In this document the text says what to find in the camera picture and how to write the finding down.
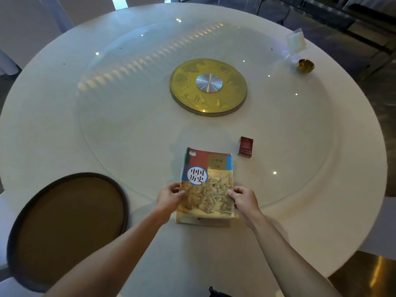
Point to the person's left hand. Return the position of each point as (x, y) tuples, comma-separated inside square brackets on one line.
[(165, 202)]

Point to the small dark red box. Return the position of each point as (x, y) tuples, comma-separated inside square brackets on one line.
[(245, 146)]

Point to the brown round tray, black rim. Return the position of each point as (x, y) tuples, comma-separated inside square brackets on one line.
[(68, 228)]

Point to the dark metal frame furniture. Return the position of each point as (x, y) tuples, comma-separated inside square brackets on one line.
[(334, 15)]

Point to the person's right forearm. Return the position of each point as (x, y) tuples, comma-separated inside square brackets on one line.
[(287, 259)]

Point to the round glass turntable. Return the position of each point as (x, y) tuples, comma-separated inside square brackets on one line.
[(130, 129)]

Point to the person's left thumb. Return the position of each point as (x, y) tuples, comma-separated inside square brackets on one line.
[(180, 195)]

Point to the silver round centre cap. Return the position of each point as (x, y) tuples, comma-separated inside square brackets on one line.
[(209, 83)]

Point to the colourful illustrated textbook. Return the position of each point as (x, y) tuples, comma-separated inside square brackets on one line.
[(205, 182)]

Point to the small gold bowl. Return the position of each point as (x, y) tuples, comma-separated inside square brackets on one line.
[(305, 65)]

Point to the gold round turntable base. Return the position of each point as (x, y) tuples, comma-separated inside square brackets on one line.
[(191, 89)]

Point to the person's left forearm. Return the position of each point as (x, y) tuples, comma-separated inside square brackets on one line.
[(114, 259)]

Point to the person's right hand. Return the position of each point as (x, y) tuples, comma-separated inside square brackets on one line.
[(247, 204)]

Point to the clear acrylic sign holder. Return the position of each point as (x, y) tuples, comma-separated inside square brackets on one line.
[(295, 43)]

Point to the person's right thumb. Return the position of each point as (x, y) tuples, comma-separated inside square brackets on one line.
[(233, 193)]

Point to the black clothing piece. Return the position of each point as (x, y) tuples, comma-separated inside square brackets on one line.
[(218, 292)]

